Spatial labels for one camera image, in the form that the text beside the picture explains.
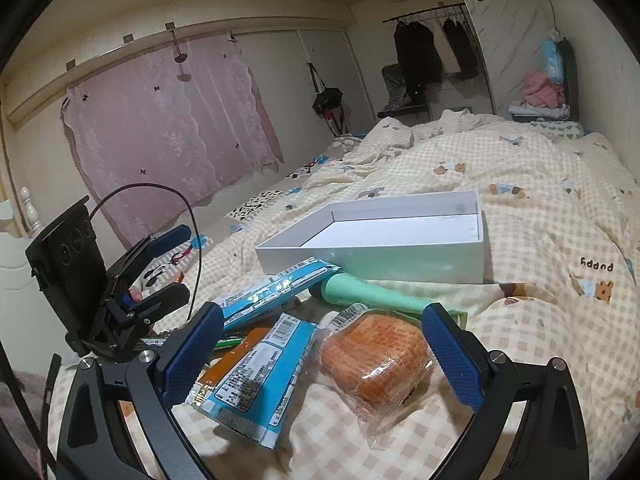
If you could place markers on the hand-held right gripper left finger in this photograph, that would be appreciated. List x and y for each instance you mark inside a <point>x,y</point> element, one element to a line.
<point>195,355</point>

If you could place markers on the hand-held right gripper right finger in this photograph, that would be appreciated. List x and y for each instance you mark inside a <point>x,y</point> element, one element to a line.
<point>452,360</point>

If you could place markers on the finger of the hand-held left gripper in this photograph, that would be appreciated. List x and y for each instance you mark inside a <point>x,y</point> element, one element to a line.
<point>170,240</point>
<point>165,297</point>

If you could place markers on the orange snack packet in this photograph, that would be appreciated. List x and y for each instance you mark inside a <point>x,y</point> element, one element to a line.
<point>235,355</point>

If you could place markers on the blue snack packet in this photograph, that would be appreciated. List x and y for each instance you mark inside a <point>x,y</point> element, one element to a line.
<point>255,380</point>
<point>270,290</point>

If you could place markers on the bread packet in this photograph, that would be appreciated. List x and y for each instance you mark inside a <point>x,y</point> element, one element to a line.
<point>375,360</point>

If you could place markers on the white cardboard box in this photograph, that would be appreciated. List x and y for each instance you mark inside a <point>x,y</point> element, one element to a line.
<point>410,260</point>

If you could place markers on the green tube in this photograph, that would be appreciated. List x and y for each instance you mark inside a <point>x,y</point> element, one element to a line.
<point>360,295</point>

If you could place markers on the cartoon print bed sheet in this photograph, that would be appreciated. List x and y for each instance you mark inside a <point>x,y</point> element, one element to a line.
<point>255,207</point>

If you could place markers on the pink lace curtain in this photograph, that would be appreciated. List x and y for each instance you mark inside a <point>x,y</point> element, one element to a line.
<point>160,125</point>

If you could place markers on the black hanging bag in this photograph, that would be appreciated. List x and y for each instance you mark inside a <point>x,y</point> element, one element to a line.
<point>327,97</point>

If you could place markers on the heart print pillow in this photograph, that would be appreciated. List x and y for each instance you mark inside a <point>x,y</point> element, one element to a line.
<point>562,129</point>

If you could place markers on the pink crumpled clothes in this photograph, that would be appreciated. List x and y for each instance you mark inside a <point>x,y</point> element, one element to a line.
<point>542,90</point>

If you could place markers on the black hanging coat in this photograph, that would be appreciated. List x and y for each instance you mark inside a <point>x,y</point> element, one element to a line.
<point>415,55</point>

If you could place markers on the black high-back chair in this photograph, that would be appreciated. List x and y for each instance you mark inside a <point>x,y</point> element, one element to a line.
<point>571,75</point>

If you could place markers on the black hanging garment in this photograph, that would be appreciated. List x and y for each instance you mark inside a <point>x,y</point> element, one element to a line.
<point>462,50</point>

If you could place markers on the blue bottle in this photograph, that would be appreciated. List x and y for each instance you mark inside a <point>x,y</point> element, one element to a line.
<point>554,57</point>

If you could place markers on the black clothes rail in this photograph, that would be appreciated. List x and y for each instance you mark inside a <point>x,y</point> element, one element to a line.
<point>425,10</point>

